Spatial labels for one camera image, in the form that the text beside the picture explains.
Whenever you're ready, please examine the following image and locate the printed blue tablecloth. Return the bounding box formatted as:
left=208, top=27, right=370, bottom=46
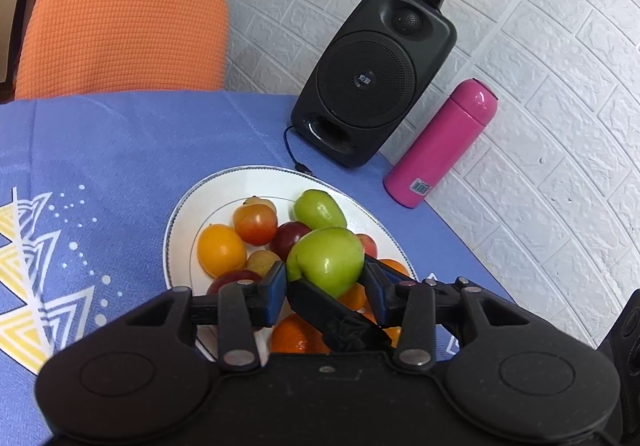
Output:
left=0, top=90, right=516, bottom=377

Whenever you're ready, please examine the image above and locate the white plate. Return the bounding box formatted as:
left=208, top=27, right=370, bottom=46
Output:
left=163, top=166, right=463, bottom=362

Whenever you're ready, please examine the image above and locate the round orange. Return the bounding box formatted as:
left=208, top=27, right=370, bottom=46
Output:
left=377, top=258, right=412, bottom=281

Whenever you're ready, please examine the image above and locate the small brown fruit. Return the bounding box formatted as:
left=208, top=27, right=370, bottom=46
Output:
left=243, top=196, right=277, bottom=214
left=246, top=250, right=282, bottom=278

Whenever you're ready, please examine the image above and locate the small dark red plum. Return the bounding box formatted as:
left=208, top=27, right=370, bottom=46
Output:
left=270, top=221, right=313, bottom=261

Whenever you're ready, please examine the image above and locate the black speaker cable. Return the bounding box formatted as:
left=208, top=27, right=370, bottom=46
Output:
left=285, top=125, right=315, bottom=175

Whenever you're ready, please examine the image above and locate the black frayed strap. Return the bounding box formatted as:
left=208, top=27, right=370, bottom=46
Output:
left=285, top=277, right=393, bottom=353

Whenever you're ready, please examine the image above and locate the small orange tangerine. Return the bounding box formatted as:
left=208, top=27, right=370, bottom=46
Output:
left=336, top=283, right=371, bottom=311

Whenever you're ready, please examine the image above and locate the pink bottle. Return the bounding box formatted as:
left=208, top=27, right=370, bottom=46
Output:
left=383, top=78, right=499, bottom=209

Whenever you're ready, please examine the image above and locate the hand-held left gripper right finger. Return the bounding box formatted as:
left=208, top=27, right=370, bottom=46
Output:
left=362, top=256, right=531, bottom=369

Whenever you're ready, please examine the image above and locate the orange chair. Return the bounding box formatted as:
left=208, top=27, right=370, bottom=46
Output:
left=14, top=0, right=230, bottom=100

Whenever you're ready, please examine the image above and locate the black speaker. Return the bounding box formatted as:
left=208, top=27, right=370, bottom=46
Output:
left=291, top=0, right=458, bottom=169

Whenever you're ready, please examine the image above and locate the red green plum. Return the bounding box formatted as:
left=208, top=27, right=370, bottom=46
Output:
left=233, top=205, right=278, bottom=247

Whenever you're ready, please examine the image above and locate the yellow orange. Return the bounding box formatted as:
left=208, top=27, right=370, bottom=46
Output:
left=197, top=223, right=248, bottom=278

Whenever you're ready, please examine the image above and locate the large dark red plum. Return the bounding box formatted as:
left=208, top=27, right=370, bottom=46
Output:
left=206, top=269, right=263, bottom=297

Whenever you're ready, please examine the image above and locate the green jujube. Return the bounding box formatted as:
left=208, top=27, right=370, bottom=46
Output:
left=286, top=226, right=365, bottom=297
left=293, top=190, right=348, bottom=231

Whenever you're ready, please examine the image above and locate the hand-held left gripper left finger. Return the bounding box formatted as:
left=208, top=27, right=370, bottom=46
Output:
left=125, top=262, right=287, bottom=373

